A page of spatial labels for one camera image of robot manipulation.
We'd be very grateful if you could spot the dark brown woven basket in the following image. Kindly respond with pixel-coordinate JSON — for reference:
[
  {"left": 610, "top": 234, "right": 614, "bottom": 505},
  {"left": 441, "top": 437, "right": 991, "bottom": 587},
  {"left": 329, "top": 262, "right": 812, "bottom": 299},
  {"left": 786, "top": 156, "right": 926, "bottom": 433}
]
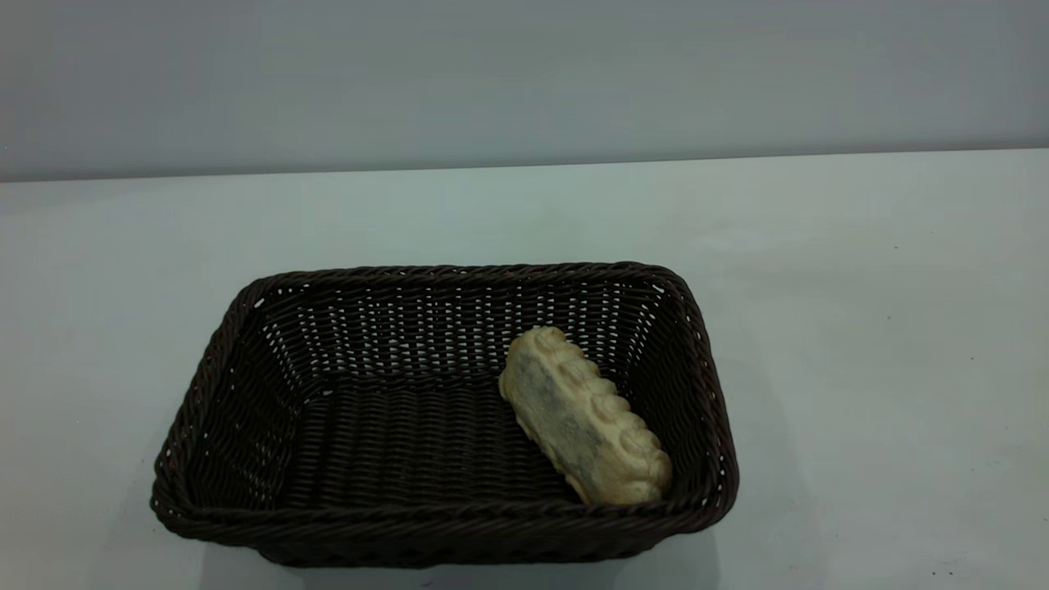
[{"left": 150, "top": 261, "right": 740, "bottom": 569}]

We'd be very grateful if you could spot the orange striped bread roll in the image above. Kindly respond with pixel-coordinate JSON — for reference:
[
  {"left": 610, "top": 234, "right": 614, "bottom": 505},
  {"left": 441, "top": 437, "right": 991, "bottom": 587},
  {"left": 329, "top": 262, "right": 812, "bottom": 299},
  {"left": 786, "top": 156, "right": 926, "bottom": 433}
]
[{"left": 498, "top": 326, "right": 674, "bottom": 506}]

